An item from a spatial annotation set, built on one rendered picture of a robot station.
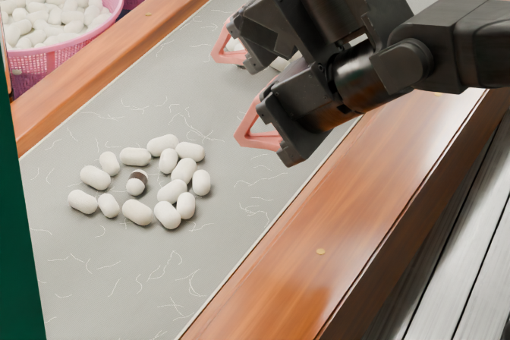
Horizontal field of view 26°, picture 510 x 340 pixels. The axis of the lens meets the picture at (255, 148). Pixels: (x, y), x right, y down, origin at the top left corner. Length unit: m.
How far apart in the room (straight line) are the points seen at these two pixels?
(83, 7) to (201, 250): 0.56
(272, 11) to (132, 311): 0.31
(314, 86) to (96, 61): 0.47
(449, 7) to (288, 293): 0.31
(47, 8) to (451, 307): 0.71
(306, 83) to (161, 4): 0.56
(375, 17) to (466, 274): 0.39
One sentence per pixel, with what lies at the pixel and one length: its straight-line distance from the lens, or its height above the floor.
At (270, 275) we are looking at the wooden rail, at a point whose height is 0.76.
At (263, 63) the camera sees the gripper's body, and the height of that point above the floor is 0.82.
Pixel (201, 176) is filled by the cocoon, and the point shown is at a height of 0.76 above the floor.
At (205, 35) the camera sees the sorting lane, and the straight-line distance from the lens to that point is 1.45.
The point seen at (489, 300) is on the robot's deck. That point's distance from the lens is 1.18.
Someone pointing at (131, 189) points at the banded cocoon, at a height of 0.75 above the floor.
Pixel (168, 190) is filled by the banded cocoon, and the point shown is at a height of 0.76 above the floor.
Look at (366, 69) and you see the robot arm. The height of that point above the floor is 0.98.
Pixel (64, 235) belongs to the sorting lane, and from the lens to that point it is 1.14.
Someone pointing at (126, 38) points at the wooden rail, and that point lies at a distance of 1.40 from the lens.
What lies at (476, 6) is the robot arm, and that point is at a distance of 0.88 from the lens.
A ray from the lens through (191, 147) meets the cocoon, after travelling 1.21.
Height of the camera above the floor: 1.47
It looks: 36 degrees down
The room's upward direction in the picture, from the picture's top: straight up
